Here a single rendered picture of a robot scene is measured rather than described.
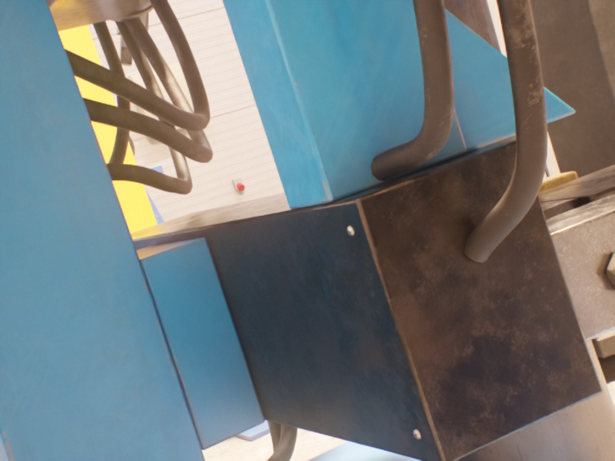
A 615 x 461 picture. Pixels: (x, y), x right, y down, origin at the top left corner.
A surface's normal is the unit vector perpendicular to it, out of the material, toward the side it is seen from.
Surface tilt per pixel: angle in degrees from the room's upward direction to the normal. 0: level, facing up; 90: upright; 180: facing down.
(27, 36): 90
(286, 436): 18
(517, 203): 103
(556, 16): 90
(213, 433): 90
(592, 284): 90
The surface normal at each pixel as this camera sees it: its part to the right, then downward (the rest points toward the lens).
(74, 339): 0.42, -0.06
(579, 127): -0.91, 0.32
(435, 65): -0.24, 0.23
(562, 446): 0.22, 0.01
